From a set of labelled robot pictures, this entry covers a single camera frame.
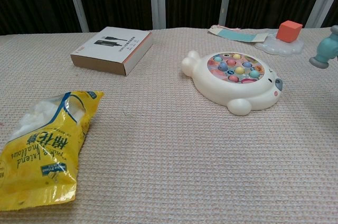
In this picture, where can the white seal fishing toy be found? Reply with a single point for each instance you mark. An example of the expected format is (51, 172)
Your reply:
(237, 89)

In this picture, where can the beige woven tablecloth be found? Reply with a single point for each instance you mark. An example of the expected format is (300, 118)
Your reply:
(169, 160)

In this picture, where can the pink paper strip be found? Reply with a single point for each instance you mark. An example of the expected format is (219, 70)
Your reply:
(224, 26)

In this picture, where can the teal and beige paper card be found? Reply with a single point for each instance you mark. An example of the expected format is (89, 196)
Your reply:
(235, 34)

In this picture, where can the translucent white cloud-shaped tray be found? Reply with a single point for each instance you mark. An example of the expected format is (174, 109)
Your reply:
(277, 45)

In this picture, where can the yellow marshmallow snack bag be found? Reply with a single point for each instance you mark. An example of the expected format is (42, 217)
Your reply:
(50, 155)

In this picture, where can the orange foam cube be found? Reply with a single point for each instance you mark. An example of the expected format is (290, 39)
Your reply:
(289, 31)

